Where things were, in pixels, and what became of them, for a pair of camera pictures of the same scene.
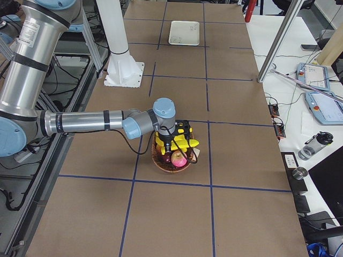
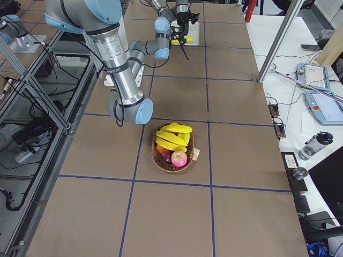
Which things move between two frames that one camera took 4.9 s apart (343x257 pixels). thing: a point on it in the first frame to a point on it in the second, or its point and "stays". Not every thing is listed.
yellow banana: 179,142 to 188,39
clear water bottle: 314,144 stays
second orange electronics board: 279,128 stays
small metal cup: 299,173 stays
